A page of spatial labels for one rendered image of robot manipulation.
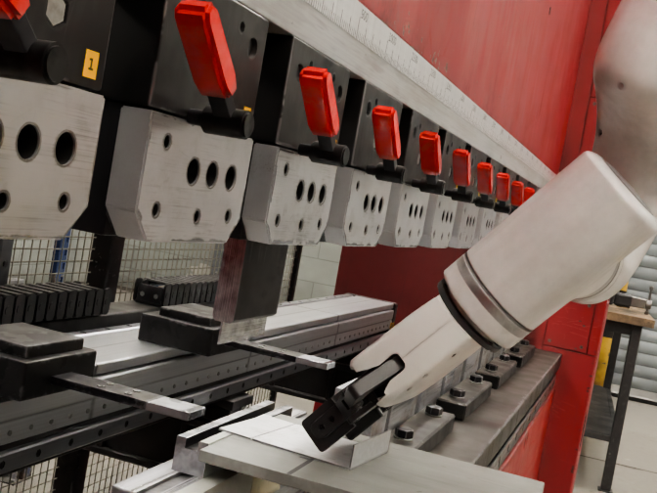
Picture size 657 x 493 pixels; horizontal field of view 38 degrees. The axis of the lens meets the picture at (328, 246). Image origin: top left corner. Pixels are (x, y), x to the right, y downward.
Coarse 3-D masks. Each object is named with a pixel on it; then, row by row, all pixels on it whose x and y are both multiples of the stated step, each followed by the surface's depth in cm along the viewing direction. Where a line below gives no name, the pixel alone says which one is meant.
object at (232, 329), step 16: (240, 240) 80; (224, 256) 81; (240, 256) 80; (256, 256) 83; (272, 256) 86; (224, 272) 81; (240, 272) 80; (256, 272) 83; (272, 272) 87; (224, 288) 81; (240, 288) 81; (256, 288) 84; (272, 288) 88; (224, 304) 81; (240, 304) 81; (256, 304) 85; (272, 304) 88; (224, 320) 81; (240, 320) 82; (256, 320) 88; (224, 336) 82; (240, 336) 85
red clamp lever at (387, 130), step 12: (384, 108) 90; (372, 120) 91; (384, 120) 90; (396, 120) 91; (384, 132) 91; (396, 132) 91; (384, 144) 92; (396, 144) 92; (384, 156) 94; (396, 156) 94; (372, 168) 97; (384, 168) 96; (396, 168) 96; (384, 180) 96; (396, 180) 96
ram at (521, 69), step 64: (256, 0) 66; (384, 0) 94; (448, 0) 118; (512, 0) 160; (576, 0) 247; (384, 64) 98; (448, 64) 124; (512, 64) 172; (576, 64) 276; (448, 128) 131; (512, 128) 186
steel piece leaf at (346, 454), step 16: (272, 432) 85; (288, 432) 86; (304, 432) 87; (384, 432) 84; (288, 448) 81; (304, 448) 82; (336, 448) 84; (352, 448) 78; (368, 448) 81; (384, 448) 85; (336, 464) 79; (352, 464) 79
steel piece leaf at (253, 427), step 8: (264, 416) 91; (240, 424) 86; (248, 424) 87; (256, 424) 87; (264, 424) 88; (272, 424) 88; (280, 424) 89; (288, 424) 90; (232, 432) 83; (240, 432) 83; (248, 432) 84; (256, 432) 84; (264, 432) 85
